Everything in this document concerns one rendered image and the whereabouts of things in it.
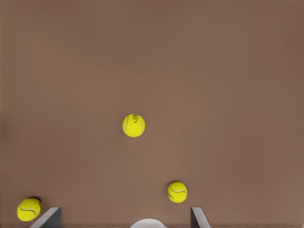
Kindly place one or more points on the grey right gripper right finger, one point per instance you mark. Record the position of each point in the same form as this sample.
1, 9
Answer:
198, 218

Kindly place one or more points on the white rounded tube end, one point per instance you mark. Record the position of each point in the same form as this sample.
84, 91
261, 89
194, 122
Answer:
148, 224

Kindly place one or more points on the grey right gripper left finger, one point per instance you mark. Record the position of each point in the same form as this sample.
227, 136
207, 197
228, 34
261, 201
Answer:
51, 218

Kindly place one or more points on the yellow tennis ball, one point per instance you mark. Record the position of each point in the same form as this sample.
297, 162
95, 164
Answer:
177, 192
133, 125
29, 209

